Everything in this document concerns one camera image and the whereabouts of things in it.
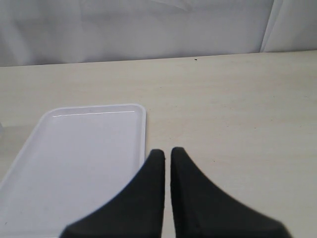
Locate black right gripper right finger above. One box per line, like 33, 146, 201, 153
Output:
170, 147, 291, 238

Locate white plastic tray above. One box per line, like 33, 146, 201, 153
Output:
0, 104, 146, 238

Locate white backdrop curtain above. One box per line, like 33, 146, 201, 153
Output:
0, 0, 317, 66

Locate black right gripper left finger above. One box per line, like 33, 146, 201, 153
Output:
60, 149, 165, 238

